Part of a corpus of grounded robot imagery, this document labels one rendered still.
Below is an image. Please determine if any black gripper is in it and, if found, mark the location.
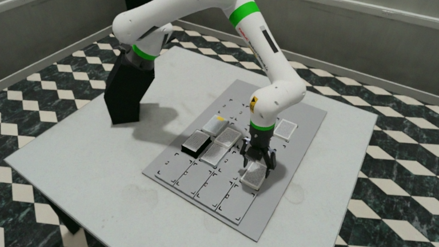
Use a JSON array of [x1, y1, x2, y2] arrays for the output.
[[240, 136, 277, 178]]

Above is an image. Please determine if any clear plastic lid with yellow tape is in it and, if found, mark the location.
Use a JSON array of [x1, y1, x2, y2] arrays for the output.
[[201, 114, 229, 135]]

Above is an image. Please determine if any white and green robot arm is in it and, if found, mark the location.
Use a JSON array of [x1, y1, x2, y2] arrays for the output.
[[112, 0, 306, 141]]

